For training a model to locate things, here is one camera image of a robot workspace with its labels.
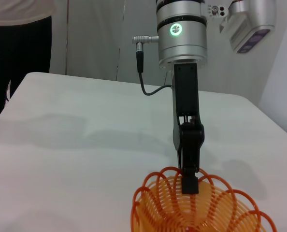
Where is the black cable with metal plug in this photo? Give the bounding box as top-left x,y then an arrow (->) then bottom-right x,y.
131,35 -> 173,96

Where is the orange woven plastic basket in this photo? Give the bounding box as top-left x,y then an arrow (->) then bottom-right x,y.
131,166 -> 277,232

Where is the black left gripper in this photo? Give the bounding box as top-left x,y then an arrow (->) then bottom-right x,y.
171,62 -> 205,195

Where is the person in black trousers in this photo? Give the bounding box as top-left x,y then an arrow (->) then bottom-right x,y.
0,0 -> 57,131

